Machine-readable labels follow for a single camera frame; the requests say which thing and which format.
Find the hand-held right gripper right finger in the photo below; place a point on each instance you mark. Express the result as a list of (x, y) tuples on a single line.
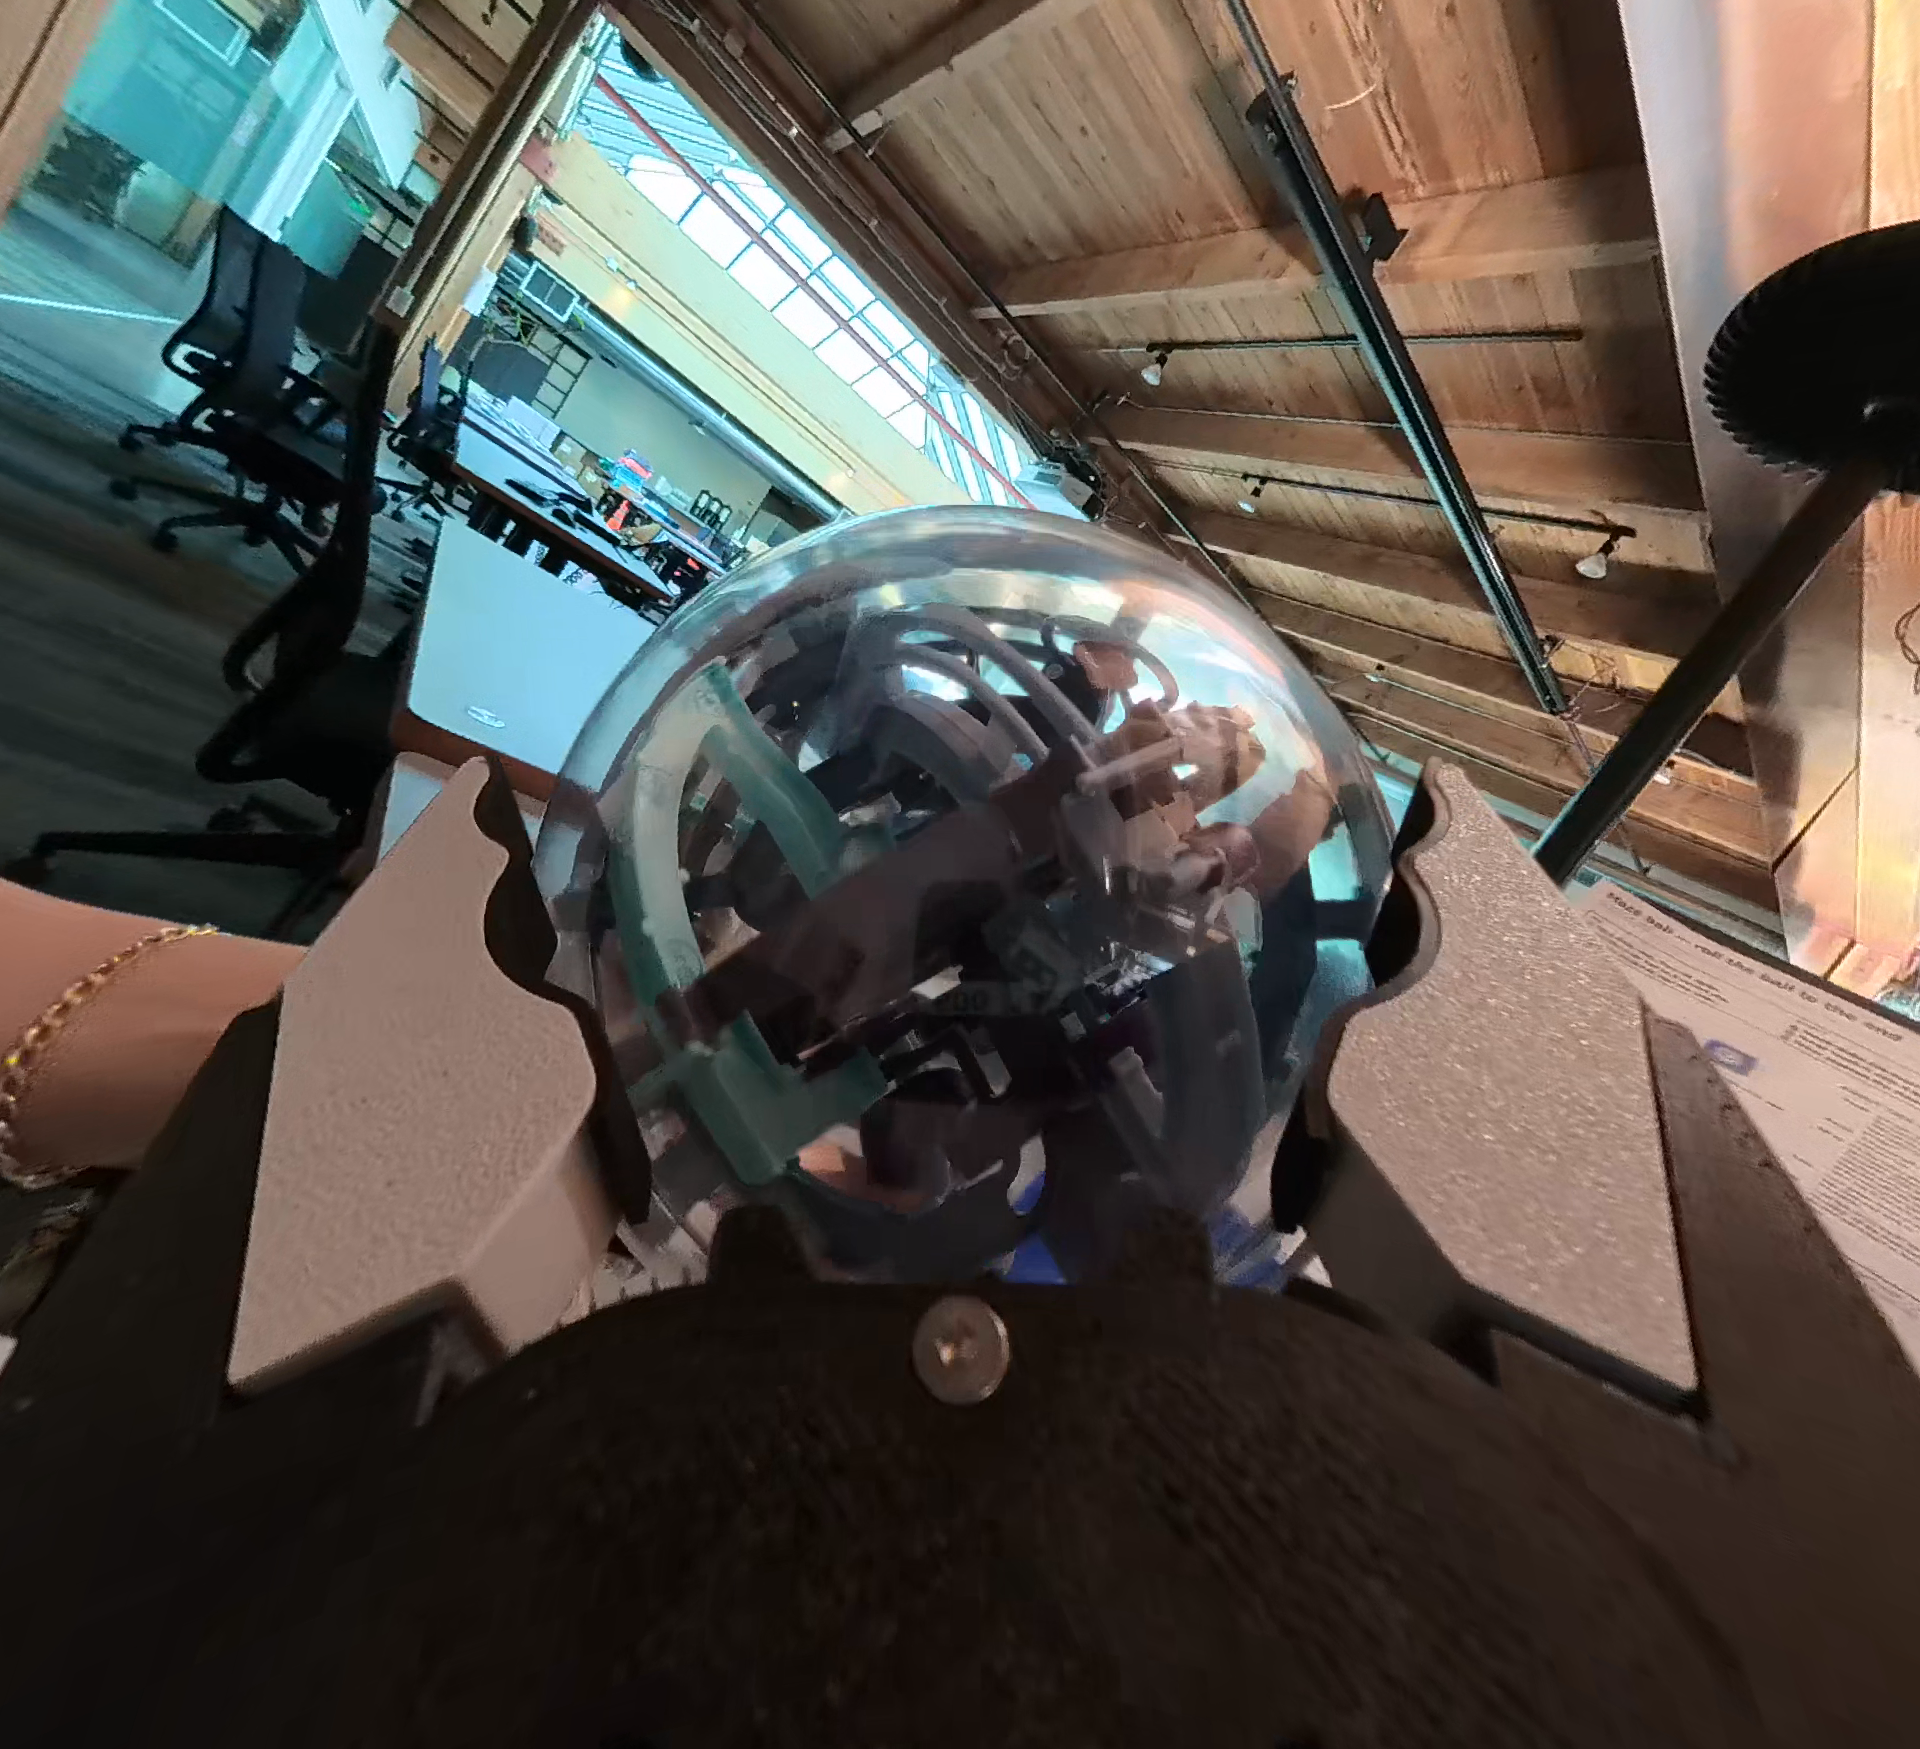
[(1516, 1119)]

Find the person's left forearm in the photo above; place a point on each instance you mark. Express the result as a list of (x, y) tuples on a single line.
[(136, 1044)]

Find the black ceiling track rail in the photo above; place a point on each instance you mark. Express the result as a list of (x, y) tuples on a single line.
[(1350, 226)]

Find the ceiling spotlight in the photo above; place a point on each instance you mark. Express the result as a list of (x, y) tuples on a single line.
[(1597, 556), (1153, 365)]

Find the black ribbed disc on pole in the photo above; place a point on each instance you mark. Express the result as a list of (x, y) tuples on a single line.
[(1799, 355)]

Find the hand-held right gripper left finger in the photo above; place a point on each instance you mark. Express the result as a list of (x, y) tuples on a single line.
[(419, 1105)]

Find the printed paper sheet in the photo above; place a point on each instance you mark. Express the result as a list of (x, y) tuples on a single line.
[(1799, 1105)]

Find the clear plastic maze ball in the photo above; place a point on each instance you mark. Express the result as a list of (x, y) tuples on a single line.
[(929, 670)]

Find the black office chair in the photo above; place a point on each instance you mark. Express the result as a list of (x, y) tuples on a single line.
[(239, 324), (331, 608), (427, 429)]

